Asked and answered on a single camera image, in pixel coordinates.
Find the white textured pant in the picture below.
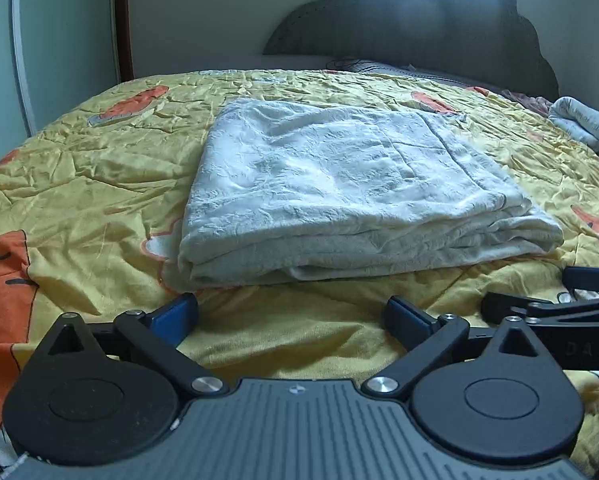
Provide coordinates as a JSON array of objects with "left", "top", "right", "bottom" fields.
[{"left": 177, "top": 99, "right": 563, "bottom": 287}]

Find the yellow patterned bedsheet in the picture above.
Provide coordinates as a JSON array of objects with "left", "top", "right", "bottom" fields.
[{"left": 0, "top": 70, "right": 599, "bottom": 472}]

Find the grey white crumpled cloth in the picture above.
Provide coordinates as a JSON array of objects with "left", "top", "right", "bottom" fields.
[{"left": 548, "top": 96, "right": 599, "bottom": 156}]

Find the dark scalloped headboard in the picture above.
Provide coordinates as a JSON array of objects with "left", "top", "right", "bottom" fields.
[{"left": 264, "top": 0, "right": 560, "bottom": 100}]

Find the patterned pillow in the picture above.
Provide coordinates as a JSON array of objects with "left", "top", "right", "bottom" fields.
[{"left": 325, "top": 58, "right": 482, "bottom": 87}]

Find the white wardrobe door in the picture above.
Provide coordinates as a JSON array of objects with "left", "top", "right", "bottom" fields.
[{"left": 0, "top": 0, "right": 132, "bottom": 160}]

